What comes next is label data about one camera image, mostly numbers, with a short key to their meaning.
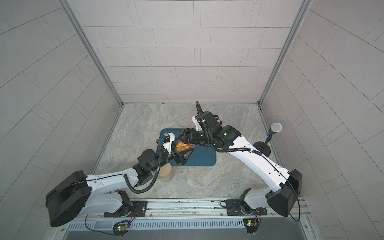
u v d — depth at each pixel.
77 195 0.40
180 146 0.67
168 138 0.61
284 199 0.37
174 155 0.62
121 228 0.64
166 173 0.72
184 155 0.63
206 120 0.51
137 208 0.71
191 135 0.60
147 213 0.71
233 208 0.71
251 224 0.68
